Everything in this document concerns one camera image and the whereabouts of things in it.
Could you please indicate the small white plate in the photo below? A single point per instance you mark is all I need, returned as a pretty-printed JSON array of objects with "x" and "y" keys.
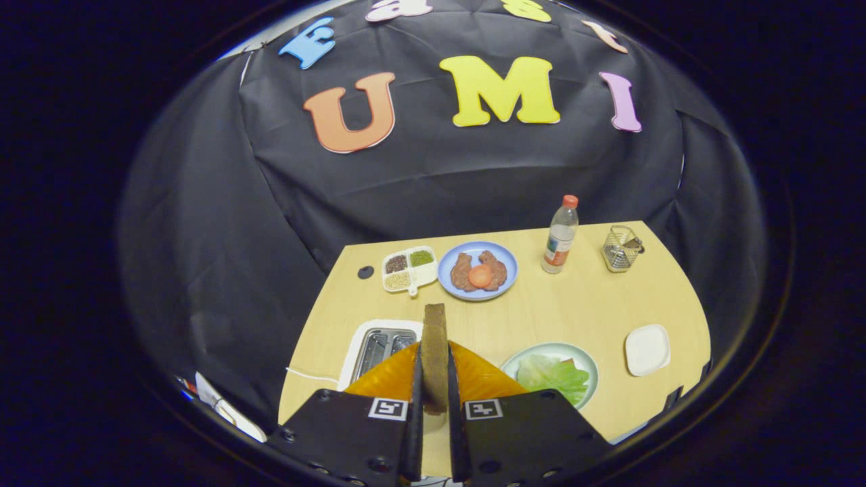
[{"x": 647, "y": 350}]

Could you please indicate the round brown toast slice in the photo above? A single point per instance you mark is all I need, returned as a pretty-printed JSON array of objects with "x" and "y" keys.
[{"x": 435, "y": 358}]

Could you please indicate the black backdrop cloth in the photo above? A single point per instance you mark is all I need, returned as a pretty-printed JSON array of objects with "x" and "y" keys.
[{"x": 270, "y": 203}]

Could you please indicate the blue plate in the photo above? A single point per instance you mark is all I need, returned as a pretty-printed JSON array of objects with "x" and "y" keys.
[{"x": 507, "y": 267}]

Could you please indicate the pale green plate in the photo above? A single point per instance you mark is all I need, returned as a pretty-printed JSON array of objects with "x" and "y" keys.
[{"x": 582, "y": 358}]

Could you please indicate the clear plastic bottle red cap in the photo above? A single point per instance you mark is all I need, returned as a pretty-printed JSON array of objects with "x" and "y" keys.
[{"x": 560, "y": 237}]

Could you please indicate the black table grommet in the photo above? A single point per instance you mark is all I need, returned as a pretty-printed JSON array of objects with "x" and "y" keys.
[{"x": 365, "y": 272}]

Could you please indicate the white flat sheet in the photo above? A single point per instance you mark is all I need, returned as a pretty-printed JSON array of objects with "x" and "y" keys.
[{"x": 230, "y": 412}]

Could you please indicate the white toaster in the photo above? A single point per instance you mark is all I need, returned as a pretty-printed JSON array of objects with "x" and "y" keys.
[{"x": 379, "y": 341}]

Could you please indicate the green lettuce leaf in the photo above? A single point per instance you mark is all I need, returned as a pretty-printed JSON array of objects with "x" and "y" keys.
[{"x": 551, "y": 379}]

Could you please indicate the white four-compartment seasoning tray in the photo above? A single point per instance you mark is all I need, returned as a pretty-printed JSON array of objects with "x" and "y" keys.
[{"x": 409, "y": 270}]

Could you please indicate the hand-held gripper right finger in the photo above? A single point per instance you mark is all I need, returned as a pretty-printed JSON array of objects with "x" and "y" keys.
[{"x": 528, "y": 433}]

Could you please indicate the red tomato slice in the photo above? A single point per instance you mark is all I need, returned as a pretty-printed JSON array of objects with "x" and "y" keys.
[{"x": 480, "y": 276}]

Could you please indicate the brown meat patty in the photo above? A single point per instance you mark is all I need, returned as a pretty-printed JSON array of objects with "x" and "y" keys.
[
  {"x": 461, "y": 270},
  {"x": 497, "y": 269}
]

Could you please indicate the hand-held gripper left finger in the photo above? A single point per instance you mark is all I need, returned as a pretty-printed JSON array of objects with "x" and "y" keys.
[{"x": 345, "y": 433}]

